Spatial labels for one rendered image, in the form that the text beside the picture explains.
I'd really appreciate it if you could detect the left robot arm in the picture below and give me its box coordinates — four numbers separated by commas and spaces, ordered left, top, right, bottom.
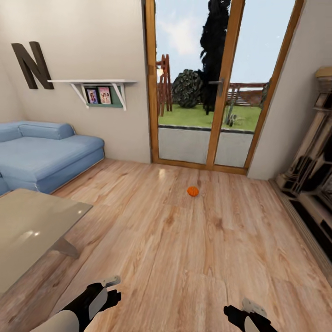
30, 275, 121, 332

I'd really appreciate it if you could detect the pumpkin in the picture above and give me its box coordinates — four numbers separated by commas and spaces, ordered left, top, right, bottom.
187, 186, 199, 196

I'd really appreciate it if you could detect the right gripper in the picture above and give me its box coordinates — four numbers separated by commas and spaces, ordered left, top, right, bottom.
223, 306, 248, 332

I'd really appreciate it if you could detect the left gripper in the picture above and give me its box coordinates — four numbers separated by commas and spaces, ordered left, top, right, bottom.
100, 290, 121, 311

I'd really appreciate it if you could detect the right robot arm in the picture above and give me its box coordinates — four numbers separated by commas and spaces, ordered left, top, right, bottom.
223, 297, 277, 332

